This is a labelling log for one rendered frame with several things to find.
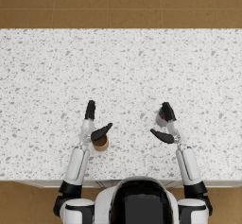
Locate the grey cup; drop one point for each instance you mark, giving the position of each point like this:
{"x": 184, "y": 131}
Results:
{"x": 160, "y": 119}

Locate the red berry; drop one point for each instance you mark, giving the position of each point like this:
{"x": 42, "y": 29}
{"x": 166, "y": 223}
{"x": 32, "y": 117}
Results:
{"x": 163, "y": 117}

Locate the brown cup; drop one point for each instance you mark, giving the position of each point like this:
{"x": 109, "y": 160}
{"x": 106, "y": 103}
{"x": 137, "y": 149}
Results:
{"x": 100, "y": 144}

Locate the dark round robot body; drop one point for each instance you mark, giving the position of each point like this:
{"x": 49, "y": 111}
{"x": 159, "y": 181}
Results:
{"x": 141, "y": 202}

